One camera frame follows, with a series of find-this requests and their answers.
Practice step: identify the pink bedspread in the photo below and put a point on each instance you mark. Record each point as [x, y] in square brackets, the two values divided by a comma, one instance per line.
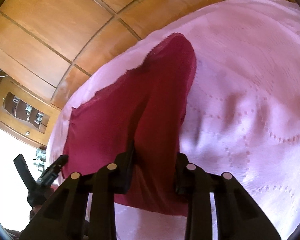
[242, 109]

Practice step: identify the wooden panelled wardrobe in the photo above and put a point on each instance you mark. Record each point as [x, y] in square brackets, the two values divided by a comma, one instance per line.
[51, 47]

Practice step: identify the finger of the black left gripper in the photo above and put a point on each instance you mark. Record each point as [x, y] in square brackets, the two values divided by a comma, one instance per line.
[24, 173]
[51, 173]

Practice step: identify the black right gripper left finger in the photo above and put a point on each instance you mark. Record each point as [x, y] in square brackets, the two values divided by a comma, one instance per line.
[62, 216]

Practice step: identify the dark red velvet garment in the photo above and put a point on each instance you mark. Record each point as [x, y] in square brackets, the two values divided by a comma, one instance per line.
[143, 110]

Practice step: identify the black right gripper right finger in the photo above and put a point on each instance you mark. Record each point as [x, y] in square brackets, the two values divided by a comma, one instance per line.
[238, 215]

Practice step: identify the person's left hand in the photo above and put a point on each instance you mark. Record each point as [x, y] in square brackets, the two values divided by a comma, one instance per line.
[16, 234]

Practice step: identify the wooden shelf cabinet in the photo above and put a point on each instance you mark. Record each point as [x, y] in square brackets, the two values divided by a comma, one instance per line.
[25, 116]

